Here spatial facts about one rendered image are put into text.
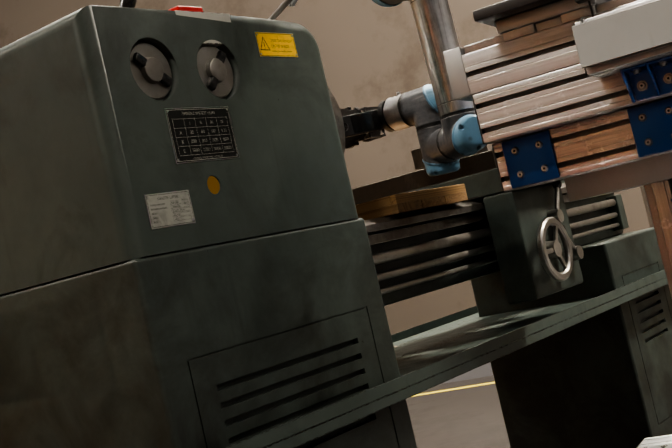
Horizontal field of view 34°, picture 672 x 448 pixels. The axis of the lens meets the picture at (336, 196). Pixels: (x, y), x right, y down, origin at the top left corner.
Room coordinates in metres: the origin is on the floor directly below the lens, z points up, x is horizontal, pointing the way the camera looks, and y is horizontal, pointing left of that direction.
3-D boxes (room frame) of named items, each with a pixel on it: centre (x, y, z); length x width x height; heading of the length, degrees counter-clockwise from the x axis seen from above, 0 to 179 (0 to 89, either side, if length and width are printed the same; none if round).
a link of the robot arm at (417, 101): (2.35, -0.24, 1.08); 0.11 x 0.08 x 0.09; 53
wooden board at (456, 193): (2.57, -0.07, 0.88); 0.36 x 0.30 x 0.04; 54
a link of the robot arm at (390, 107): (2.40, -0.18, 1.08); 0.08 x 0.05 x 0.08; 143
